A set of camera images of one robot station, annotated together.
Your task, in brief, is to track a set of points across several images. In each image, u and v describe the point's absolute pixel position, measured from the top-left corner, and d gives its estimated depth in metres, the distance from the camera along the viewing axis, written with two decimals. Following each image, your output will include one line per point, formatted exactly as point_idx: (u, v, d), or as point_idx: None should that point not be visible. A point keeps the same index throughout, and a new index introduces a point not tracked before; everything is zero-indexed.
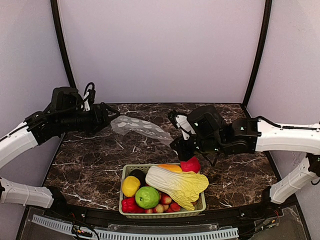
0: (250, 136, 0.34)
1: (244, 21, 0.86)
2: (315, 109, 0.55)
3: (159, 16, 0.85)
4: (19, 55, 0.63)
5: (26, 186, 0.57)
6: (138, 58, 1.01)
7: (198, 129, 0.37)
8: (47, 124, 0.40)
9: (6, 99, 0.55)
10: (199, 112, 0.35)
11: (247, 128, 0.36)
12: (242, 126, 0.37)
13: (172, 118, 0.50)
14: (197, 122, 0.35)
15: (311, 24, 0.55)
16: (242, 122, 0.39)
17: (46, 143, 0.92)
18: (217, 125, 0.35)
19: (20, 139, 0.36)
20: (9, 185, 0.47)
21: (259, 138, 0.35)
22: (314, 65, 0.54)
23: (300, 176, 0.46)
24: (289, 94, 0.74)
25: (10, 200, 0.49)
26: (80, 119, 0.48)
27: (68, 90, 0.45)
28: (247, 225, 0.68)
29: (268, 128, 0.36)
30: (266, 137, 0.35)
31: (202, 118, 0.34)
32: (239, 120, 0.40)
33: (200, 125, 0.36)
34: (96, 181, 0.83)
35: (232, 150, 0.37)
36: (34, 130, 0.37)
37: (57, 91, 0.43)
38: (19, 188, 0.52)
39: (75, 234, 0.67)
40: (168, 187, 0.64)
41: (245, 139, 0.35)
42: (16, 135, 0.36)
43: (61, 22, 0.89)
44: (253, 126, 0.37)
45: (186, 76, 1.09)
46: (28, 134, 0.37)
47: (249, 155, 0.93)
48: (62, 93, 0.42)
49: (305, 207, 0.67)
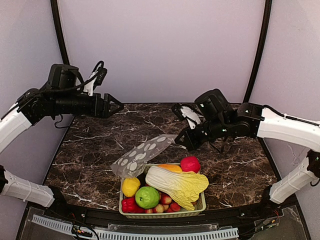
0: (252, 119, 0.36)
1: (244, 21, 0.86)
2: (315, 109, 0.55)
3: (159, 16, 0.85)
4: (19, 55, 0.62)
5: (29, 182, 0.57)
6: (138, 58, 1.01)
7: (204, 111, 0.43)
8: (42, 102, 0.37)
9: (6, 98, 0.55)
10: (205, 95, 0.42)
11: (251, 112, 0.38)
12: (247, 109, 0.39)
13: (176, 111, 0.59)
14: (202, 104, 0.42)
15: (311, 24, 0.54)
16: (248, 106, 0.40)
17: (46, 143, 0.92)
18: (220, 107, 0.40)
19: (10, 122, 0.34)
20: (12, 178, 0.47)
21: (261, 123, 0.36)
22: (314, 65, 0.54)
23: (300, 175, 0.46)
24: (289, 94, 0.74)
25: (11, 194, 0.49)
26: (76, 101, 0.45)
27: (67, 66, 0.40)
28: (247, 225, 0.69)
29: (272, 116, 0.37)
30: (267, 124, 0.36)
31: (206, 100, 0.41)
32: (245, 104, 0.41)
33: (206, 107, 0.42)
34: (96, 181, 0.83)
35: (235, 131, 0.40)
36: (24, 110, 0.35)
37: (55, 66, 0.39)
38: (22, 182, 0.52)
39: (75, 234, 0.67)
40: (168, 187, 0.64)
41: (248, 121, 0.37)
42: (7, 119, 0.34)
43: (61, 21, 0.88)
44: (257, 112, 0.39)
45: (187, 76, 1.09)
46: (19, 116, 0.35)
47: (249, 155, 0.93)
48: (60, 69, 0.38)
49: (305, 207, 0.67)
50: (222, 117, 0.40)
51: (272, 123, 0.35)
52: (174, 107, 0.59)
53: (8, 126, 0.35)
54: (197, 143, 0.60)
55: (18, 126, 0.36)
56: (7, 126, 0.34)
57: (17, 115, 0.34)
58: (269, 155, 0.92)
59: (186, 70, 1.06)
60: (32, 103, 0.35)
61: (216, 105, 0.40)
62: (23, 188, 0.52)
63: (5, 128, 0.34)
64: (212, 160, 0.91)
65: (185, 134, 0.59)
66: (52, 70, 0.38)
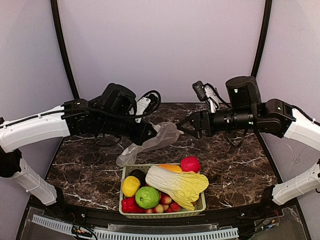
0: (285, 118, 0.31)
1: (244, 21, 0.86)
2: (314, 109, 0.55)
3: (159, 17, 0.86)
4: (18, 54, 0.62)
5: (39, 178, 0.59)
6: (138, 59, 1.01)
7: (234, 97, 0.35)
8: (87, 117, 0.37)
9: (6, 98, 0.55)
10: (240, 80, 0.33)
11: (283, 109, 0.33)
12: (278, 105, 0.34)
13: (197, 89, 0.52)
14: (237, 89, 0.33)
15: (311, 24, 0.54)
16: (277, 102, 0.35)
17: (46, 143, 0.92)
18: (256, 97, 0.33)
19: (49, 123, 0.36)
20: (26, 168, 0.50)
21: (293, 123, 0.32)
22: (314, 65, 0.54)
23: (309, 180, 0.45)
24: (289, 94, 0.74)
25: (19, 182, 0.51)
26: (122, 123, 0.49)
27: (124, 90, 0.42)
28: (247, 225, 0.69)
29: (301, 118, 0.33)
30: (297, 125, 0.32)
31: (243, 87, 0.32)
32: (273, 100, 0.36)
33: (239, 93, 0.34)
34: (96, 181, 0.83)
35: (263, 129, 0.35)
36: (67, 120, 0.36)
37: (115, 88, 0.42)
38: (33, 176, 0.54)
39: (75, 234, 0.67)
40: (167, 187, 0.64)
41: (280, 119, 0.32)
42: (46, 119, 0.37)
43: (61, 21, 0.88)
44: (288, 111, 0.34)
45: (187, 76, 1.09)
46: (61, 121, 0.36)
47: (249, 155, 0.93)
48: (117, 92, 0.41)
49: (305, 207, 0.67)
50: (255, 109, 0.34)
51: (302, 126, 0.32)
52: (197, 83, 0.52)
53: (44, 126, 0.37)
54: (212, 132, 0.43)
55: (54, 127, 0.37)
56: (44, 125, 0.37)
57: (60, 121, 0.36)
58: (269, 155, 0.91)
59: (186, 70, 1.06)
60: (78, 117, 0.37)
61: (251, 94, 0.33)
62: (27, 183, 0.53)
63: (40, 126, 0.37)
64: (212, 160, 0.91)
65: (202, 117, 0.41)
66: (109, 91, 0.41)
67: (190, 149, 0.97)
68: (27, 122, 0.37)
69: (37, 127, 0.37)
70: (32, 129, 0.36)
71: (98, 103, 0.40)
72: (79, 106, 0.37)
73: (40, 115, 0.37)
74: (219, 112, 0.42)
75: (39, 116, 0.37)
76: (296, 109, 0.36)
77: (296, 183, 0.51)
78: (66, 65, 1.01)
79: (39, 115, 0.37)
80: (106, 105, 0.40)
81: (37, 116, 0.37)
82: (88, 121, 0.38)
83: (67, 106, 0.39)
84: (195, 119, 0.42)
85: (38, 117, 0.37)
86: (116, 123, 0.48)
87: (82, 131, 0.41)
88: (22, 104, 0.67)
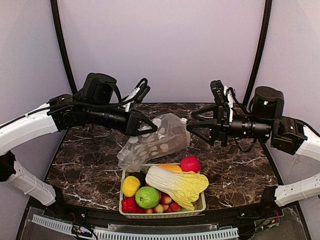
0: (298, 137, 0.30)
1: (244, 21, 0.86)
2: (314, 109, 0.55)
3: (159, 16, 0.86)
4: (18, 53, 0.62)
5: (36, 178, 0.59)
6: (138, 58, 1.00)
7: (259, 108, 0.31)
8: (72, 111, 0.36)
9: (6, 97, 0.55)
10: (270, 93, 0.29)
11: (295, 129, 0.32)
12: (291, 125, 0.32)
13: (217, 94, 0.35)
14: (267, 102, 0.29)
15: (311, 23, 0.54)
16: (289, 121, 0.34)
17: (45, 144, 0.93)
18: (279, 114, 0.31)
19: (37, 120, 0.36)
20: (21, 170, 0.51)
21: (305, 141, 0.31)
22: (314, 64, 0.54)
23: (315, 186, 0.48)
24: (289, 94, 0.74)
25: (16, 185, 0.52)
26: (111, 115, 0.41)
27: (105, 77, 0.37)
28: (248, 225, 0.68)
29: (312, 135, 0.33)
30: (308, 143, 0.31)
31: (273, 102, 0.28)
32: (287, 119, 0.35)
33: (266, 107, 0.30)
34: (96, 181, 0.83)
35: (276, 146, 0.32)
36: (54, 116, 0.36)
37: (94, 76, 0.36)
38: (28, 177, 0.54)
39: (75, 234, 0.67)
40: (168, 187, 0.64)
41: (292, 138, 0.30)
42: (34, 117, 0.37)
43: (62, 21, 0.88)
44: (299, 129, 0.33)
45: (187, 76, 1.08)
46: (48, 118, 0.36)
47: (249, 155, 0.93)
48: (97, 80, 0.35)
49: (307, 207, 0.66)
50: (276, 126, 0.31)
51: (313, 144, 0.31)
52: (215, 86, 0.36)
53: (32, 124, 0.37)
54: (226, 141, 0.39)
55: (42, 125, 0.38)
56: (32, 123, 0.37)
57: (46, 118, 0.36)
58: (269, 155, 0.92)
59: (186, 70, 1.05)
60: (63, 111, 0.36)
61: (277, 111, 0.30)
62: (27, 183, 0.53)
63: (29, 125, 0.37)
64: (212, 160, 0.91)
65: (222, 129, 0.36)
66: (88, 79, 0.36)
67: (190, 149, 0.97)
68: (16, 123, 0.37)
69: (25, 127, 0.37)
70: (21, 128, 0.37)
71: (79, 96, 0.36)
72: (65, 101, 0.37)
73: (28, 114, 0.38)
74: (236, 118, 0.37)
75: (27, 115, 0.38)
76: (305, 126, 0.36)
77: (301, 187, 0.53)
78: (66, 65, 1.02)
79: (27, 114, 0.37)
80: (89, 96, 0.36)
81: (25, 116, 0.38)
82: (74, 115, 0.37)
83: (53, 102, 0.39)
84: (213, 129, 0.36)
85: (25, 116, 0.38)
86: (105, 117, 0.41)
87: (72, 126, 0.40)
88: (22, 104, 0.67)
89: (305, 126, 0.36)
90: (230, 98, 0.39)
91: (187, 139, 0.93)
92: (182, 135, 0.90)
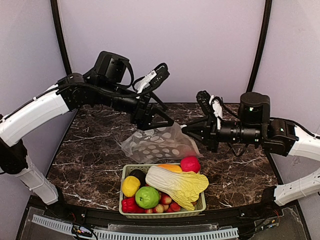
0: (289, 139, 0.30)
1: (244, 21, 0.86)
2: (314, 109, 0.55)
3: (160, 17, 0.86)
4: (18, 52, 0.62)
5: (44, 175, 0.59)
6: (139, 58, 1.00)
7: (246, 114, 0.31)
8: (82, 89, 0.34)
9: (6, 97, 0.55)
10: (256, 98, 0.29)
11: (286, 130, 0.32)
12: (281, 126, 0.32)
13: (204, 105, 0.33)
14: (252, 108, 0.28)
15: (311, 24, 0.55)
16: (280, 123, 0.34)
17: (45, 143, 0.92)
18: (268, 118, 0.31)
19: (47, 102, 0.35)
20: (32, 166, 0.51)
21: (296, 142, 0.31)
22: (314, 64, 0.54)
23: (314, 184, 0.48)
24: (289, 93, 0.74)
25: (24, 180, 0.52)
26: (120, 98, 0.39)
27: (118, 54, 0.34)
28: (247, 225, 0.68)
29: (303, 135, 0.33)
30: (300, 144, 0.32)
31: (259, 106, 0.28)
32: (276, 121, 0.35)
33: (252, 112, 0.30)
34: (96, 181, 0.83)
35: (269, 149, 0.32)
36: (62, 94, 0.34)
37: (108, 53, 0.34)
38: (37, 173, 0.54)
39: (75, 234, 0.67)
40: (167, 187, 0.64)
41: (283, 140, 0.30)
42: (43, 99, 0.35)
43: (62, 22, 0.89)
44: (290, 130, 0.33)
45: (188, 76, 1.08)
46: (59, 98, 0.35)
47: (249, 155, 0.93)
48: (109, 58, 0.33)
49: (306, 207, 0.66)
50: (266, 130, 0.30)
51: (306, 144, 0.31)
52: (201, 96, 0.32)
53: (42, 107, 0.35)
54: (216, 147, 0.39)
55: (52, 107, 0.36)
56: (41, 106, 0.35)
57: (56, 97, 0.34)
58: (269, 155, 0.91)
59: (186, 70, 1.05)
60: (72, 89, 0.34)
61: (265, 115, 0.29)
62: (28, 182, 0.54)
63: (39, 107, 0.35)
64: (212, 160, 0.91)
65: (210, 137, 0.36)
66: (102, 56, 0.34)
67: None
68: (25, 107, 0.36)
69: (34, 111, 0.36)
70: (31, 112, 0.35)
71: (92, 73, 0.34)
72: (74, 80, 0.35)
73: (36, 98, 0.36)
74: (226, 123, 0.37)
75: (35, 99, 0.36)
76: (298, 126, 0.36)
77: (300, 186, 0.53)
78: (66, 65, 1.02)
79: (35, 98, 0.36)
80: (101, 73, 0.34)
81: (34, 100, 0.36)
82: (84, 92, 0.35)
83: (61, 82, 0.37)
84: (204, 130, 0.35)
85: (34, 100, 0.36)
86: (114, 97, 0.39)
87: (82, 103, 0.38)
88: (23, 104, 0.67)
89: (297, 125, 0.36)
90: (217, 107, 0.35)
91: (194, 151, 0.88)
92: (188, 145, 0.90)
